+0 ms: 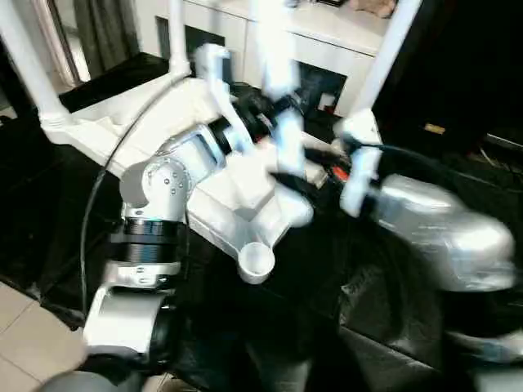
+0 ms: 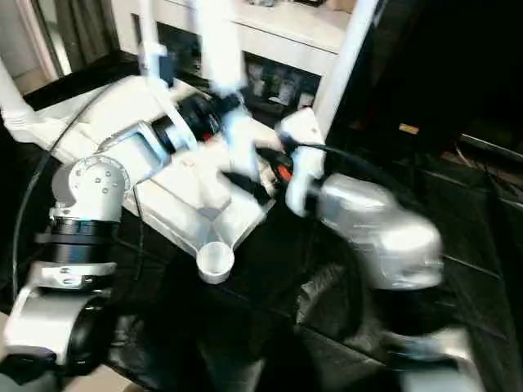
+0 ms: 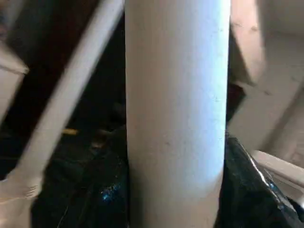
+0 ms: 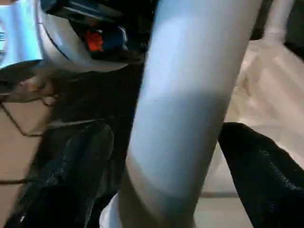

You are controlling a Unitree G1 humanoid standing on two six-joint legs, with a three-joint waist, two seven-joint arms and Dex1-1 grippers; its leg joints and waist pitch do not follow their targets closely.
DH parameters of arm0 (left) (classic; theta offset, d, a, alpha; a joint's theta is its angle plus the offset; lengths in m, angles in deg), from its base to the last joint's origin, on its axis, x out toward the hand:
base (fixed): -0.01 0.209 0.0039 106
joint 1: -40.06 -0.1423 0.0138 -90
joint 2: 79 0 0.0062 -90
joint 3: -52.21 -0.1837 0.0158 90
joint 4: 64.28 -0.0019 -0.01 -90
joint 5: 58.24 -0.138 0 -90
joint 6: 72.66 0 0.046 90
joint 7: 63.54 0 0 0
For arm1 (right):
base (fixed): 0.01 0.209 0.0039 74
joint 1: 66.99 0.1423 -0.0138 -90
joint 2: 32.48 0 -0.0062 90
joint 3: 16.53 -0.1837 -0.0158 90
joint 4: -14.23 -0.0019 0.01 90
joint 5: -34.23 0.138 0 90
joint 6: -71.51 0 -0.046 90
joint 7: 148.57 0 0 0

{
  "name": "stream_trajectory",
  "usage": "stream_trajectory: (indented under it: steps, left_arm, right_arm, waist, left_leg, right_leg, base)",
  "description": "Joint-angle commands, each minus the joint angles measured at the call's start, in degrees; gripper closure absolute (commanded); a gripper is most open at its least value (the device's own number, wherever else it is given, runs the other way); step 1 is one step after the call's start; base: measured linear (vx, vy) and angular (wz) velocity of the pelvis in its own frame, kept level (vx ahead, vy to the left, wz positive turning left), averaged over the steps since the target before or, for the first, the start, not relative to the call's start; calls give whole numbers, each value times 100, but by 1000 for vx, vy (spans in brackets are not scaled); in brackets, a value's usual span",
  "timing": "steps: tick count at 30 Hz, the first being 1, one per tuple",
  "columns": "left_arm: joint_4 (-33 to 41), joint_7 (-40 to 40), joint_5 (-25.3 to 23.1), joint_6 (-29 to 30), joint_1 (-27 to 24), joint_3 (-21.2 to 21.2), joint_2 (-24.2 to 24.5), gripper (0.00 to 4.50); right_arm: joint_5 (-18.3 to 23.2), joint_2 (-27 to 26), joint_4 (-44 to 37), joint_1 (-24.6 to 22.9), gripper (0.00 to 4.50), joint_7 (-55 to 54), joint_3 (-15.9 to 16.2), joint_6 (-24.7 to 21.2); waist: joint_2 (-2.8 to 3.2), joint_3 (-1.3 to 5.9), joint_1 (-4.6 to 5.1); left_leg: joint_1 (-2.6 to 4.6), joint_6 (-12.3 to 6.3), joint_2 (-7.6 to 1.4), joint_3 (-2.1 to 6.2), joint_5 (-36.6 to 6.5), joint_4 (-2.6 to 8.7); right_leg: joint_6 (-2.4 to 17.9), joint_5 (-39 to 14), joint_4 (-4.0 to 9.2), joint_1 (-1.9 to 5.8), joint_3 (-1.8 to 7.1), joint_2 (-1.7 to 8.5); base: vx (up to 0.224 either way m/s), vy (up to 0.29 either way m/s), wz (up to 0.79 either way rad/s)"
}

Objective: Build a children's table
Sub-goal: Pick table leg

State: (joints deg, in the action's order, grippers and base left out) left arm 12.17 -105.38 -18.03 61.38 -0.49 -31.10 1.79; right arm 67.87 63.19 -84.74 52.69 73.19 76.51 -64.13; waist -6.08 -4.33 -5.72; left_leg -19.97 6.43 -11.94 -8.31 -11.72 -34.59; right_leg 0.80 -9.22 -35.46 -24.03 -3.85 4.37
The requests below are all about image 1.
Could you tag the white plastic table leg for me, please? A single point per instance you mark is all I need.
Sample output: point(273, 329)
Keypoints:
point(179, 41)
point(37, 73)
point(292, 134)
point(384, 61)

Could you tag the white plastic table top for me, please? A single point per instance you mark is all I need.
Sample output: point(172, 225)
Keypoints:
point(245, 192)

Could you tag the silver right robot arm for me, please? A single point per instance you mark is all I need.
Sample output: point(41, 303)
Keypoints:
point(441, 228)

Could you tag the white cup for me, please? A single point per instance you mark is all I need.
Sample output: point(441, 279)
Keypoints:
point(327, 101)

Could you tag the white glass door cabinet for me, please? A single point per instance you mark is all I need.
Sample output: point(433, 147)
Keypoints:
point(327, 45)

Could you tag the small gold object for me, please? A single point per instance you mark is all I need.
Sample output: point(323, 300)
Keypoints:
point(434, 128)

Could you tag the pink soft toy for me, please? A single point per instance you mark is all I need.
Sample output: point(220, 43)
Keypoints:
point(374, 6)

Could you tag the black work mat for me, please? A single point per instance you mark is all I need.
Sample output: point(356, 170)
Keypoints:
point(286, 318)

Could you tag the beige curtain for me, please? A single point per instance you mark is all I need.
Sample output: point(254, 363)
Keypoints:
point(106, 36)

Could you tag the dark long rod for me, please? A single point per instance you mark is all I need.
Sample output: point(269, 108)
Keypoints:
point(504, 139)

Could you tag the dark grey robot torso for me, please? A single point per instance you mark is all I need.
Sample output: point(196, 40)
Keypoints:
point(90, 379)

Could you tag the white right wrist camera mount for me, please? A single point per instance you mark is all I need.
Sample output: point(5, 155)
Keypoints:
point(361, 171)

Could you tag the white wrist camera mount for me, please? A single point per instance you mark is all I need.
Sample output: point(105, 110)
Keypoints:
point(220, 94)
point(361, 171)

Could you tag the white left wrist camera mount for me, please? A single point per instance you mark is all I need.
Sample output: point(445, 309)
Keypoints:
point(220, 94)

